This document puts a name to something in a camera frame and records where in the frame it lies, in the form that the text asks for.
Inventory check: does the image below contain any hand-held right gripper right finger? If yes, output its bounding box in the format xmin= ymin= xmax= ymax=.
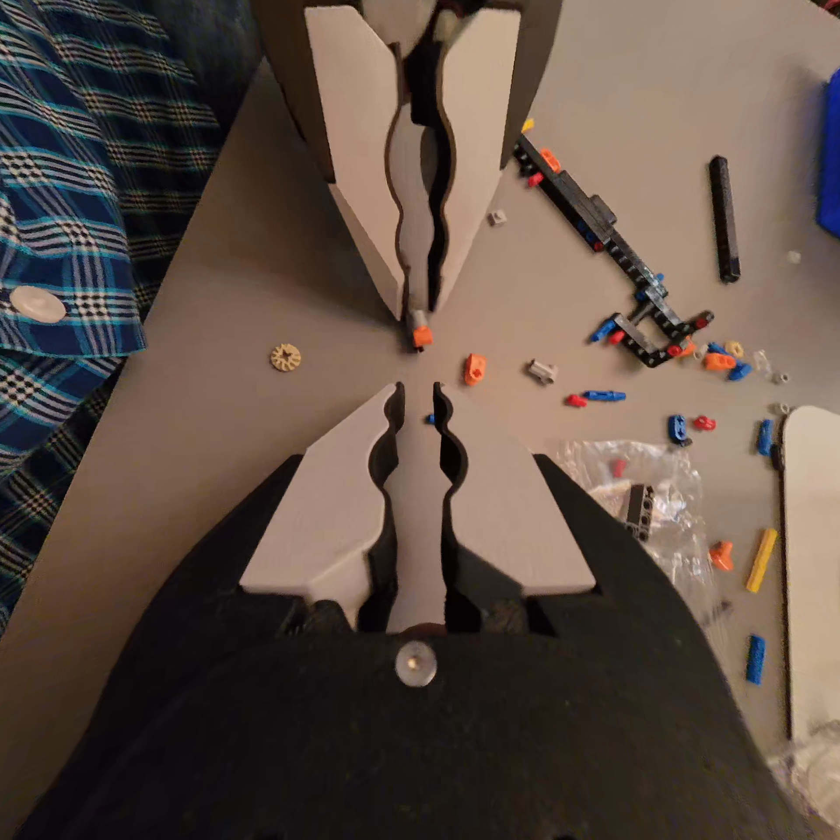
xmin=433 ymin=382 xmax=597 ymax=632

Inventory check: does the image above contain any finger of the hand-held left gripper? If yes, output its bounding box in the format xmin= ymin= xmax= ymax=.
xmin=304 ymin=3 xmax=413 ymax=322
xmin=427 ymin=7 xmax=524 ymax=312

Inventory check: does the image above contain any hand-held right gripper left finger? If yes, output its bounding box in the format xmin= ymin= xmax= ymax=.
xmin=239 ymin=382 xmax=405 ymax=632

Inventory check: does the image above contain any black lego beam assembly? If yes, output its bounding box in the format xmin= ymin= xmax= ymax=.
xmin=512 ymin=134 xmax=716 ymax=370

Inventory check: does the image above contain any short black lego beam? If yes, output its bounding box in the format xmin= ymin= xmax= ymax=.
xmin=623 ymin=484 xmax=657 ymax=542

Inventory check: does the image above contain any long black lego axle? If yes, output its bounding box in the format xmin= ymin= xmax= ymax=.
xmin=707 ymin=155 xmax=742 ymax=284

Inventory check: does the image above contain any small clear plastic bag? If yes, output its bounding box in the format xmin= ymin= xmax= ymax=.
xmin=554 ymin=438 xmax=719 ymax=631

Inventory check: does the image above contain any blue plaid shirt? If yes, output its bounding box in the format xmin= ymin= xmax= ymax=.
xmin=0 ymin=0 xmax=263 ymax=637

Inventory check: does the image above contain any blue object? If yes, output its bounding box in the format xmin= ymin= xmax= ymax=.
xmin=815 ymin=69 xmax=840 ymax=238

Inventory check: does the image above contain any printed clear plastic bag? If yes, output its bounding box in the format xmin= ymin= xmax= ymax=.
xmin=764 ymin=718 xmax=840 ymax=831

